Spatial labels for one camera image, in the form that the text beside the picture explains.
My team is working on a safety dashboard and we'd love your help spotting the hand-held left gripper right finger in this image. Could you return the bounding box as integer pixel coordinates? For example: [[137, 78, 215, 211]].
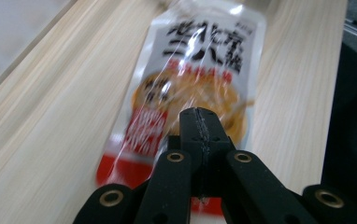
[[202, 107, 236, 198]]

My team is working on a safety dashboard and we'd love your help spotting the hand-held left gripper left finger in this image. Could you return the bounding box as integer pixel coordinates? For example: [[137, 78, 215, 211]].
[[166, 106, 207, 198]]

